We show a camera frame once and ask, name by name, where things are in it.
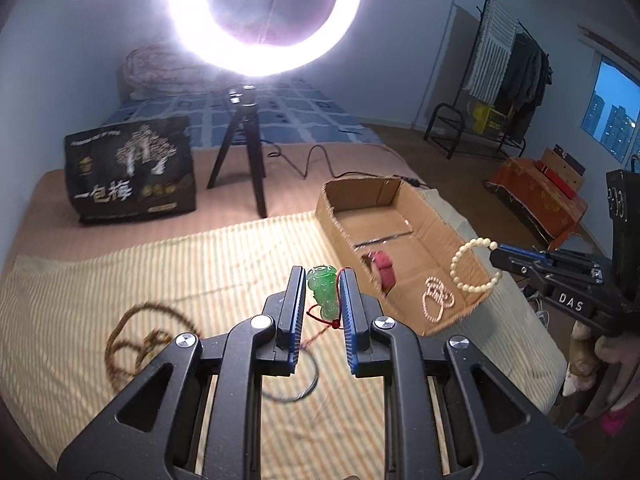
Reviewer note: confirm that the tan bed cover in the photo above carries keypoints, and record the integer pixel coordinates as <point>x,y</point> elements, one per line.
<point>50,210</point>

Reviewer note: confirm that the brown and red box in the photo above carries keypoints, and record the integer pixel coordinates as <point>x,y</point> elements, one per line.
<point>565,167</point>

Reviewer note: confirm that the rolled patterned blanket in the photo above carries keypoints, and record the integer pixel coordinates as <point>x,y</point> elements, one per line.
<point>155,67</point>

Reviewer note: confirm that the red cloth pouch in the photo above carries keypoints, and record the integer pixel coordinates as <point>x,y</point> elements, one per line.
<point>384,265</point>

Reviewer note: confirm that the dark hanging clothes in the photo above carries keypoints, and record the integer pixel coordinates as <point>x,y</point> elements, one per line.
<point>527,80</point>

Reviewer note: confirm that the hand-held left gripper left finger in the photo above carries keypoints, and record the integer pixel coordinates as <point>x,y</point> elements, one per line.
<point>298,310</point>

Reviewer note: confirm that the yellow striped cloth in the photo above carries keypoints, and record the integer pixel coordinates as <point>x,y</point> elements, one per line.
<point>150,270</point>

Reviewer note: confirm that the cardboard box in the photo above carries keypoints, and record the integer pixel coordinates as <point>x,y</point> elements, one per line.
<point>425,240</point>

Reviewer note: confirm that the black tripod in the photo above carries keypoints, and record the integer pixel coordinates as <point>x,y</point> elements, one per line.
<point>250,125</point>

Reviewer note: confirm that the yellow box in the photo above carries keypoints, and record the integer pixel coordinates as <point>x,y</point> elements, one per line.
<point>487,117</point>

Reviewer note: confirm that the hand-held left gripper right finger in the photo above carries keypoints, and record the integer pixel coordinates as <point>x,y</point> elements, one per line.
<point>347,320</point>

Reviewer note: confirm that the black clothes rack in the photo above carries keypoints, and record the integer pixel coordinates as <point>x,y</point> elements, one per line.
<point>445,125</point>

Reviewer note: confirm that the orange patterned cloth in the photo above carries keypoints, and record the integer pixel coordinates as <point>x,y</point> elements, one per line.
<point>540,200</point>

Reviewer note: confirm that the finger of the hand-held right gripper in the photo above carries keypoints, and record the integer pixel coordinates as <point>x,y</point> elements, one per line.
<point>522,251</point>
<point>510,265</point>

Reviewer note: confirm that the black printed bag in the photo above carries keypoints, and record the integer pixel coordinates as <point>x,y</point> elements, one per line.
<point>130,175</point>

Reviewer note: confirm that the window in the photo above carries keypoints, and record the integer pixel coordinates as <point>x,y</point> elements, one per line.
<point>612,110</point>

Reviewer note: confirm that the pink slipper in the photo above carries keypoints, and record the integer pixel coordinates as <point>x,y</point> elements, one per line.
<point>619,422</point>

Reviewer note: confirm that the white striped towel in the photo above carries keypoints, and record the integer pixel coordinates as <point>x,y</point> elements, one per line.
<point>492,50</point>

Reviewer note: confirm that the blue patterned bed sheet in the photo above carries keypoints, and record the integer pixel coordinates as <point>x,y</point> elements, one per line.
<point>300,110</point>

